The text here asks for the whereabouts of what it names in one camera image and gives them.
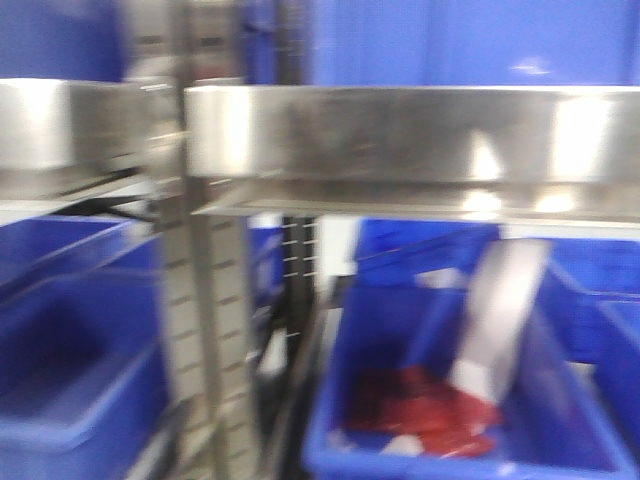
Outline red packets in bin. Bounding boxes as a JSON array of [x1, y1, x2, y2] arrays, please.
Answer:
[[344, 366, 502, 458]]

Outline blue bin upper right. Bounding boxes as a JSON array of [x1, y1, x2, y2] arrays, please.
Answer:
[[303, 1, 639, 86]]

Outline right stainless steel shelf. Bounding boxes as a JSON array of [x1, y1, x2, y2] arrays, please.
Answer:
[[185, 86, 639, 223]]

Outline blue bin lower left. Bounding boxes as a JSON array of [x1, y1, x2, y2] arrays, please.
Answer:
[[1, 216, 169, 479]]

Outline blue bin upper left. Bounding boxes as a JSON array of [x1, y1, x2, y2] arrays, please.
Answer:
[[1, 1, 126, 82]]

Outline stainless steel shelf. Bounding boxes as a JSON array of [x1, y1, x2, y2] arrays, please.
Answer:
[[185, 86, 639, 223], [1, 77, 184, 222]]

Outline blue bin with red items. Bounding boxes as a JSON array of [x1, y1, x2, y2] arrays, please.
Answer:
[[303, 285, 639, 479]]

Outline left stainless steel shelf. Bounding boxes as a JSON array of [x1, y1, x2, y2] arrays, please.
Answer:
[[1, 77, 184, 222]]

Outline blue bin behind centre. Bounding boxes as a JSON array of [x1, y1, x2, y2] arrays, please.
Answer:
[[353, 218, 501, 287]]

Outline blue bin far right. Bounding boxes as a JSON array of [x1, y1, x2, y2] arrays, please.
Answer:
[[540, 238, 639, 446]]

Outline perforated metal shelf upright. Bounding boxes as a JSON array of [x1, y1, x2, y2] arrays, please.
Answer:
[[154, 178, 261, 479]]

